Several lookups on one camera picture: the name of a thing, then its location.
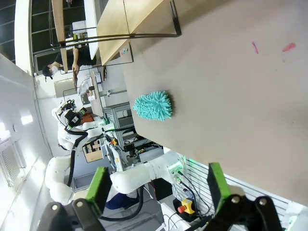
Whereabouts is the yellow emergency stop button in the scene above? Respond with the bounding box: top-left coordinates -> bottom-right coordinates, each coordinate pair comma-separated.
178,198 -> 195,215

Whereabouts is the ceiling air vent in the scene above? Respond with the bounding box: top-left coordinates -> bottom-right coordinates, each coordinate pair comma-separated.
0,141 -> 21,187

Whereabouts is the teal chenille duster mitt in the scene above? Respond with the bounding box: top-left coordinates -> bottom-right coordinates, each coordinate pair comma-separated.
132,90 -> 173,122

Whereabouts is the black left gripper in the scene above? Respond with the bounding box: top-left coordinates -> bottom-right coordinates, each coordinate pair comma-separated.
64,107 -> 87,128

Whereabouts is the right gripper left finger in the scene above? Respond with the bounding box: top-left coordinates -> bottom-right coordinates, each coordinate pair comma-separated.
40,166 -> 113,231

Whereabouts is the aluminium frame equipment cart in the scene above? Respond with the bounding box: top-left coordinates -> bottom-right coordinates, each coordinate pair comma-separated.
103,102 -> 148,159

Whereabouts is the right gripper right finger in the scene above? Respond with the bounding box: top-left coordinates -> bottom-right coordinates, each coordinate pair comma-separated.
206,162 -> 282,231

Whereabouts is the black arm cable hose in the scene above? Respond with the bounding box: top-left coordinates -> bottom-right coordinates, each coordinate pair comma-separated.
65,129 -> 90,188

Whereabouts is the person black shirt face mask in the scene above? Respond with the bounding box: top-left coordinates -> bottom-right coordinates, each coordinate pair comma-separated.
41,47 -> 97,80

